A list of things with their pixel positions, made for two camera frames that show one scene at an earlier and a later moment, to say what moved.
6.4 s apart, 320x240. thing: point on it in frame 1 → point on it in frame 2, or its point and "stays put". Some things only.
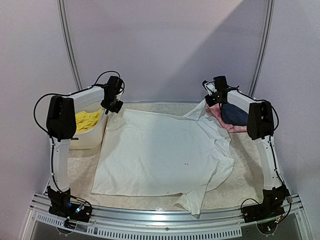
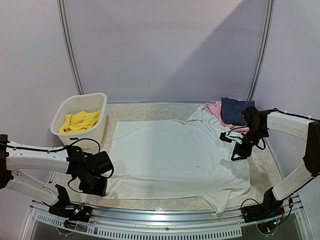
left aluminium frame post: [67, 40] stays put
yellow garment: [86, 121] stays put
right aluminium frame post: [268, 36] stays put
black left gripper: [116, 109] → [101, 191]
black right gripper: [213, 100] → [243, 146]
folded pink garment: [215, 110] stays put
